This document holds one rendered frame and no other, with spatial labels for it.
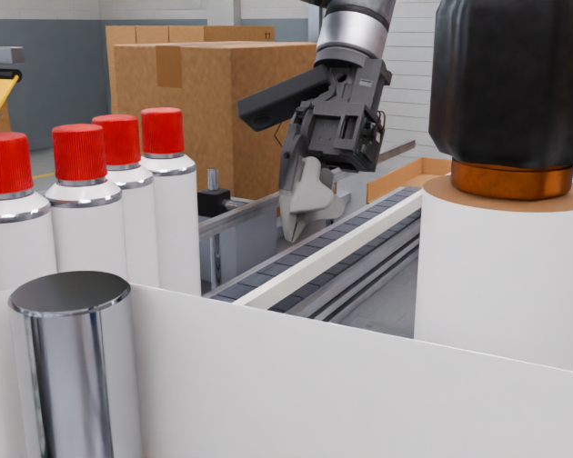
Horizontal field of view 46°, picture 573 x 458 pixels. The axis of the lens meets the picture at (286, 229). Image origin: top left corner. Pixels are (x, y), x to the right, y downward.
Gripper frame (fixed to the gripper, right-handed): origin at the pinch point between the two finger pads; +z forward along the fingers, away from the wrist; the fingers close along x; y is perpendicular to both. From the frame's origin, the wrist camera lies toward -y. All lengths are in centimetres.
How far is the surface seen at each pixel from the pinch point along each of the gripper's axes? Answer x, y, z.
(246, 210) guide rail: -4.2, -2.9, -0.5
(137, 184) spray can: -27.2, 2.2, 3.7
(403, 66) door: 366, -143, -203
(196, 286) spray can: -16.8, 2.2, 9.4
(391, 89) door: 375, -152, -189
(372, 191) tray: 50, -12, -19
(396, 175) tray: 60, -12, -26
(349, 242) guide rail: 6.3, 5.0, -0.9
